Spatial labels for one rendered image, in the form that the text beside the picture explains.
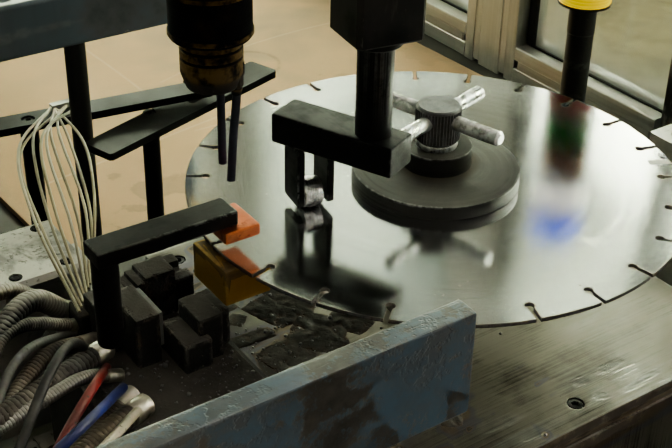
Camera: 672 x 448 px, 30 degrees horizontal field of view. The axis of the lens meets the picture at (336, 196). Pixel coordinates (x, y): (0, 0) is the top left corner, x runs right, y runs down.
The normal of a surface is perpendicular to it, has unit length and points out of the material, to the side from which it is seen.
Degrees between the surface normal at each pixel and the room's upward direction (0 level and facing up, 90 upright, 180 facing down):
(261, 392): 0
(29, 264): 0
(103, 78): 0
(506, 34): 90
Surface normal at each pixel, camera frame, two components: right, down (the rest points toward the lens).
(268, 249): 0.02, -0.86
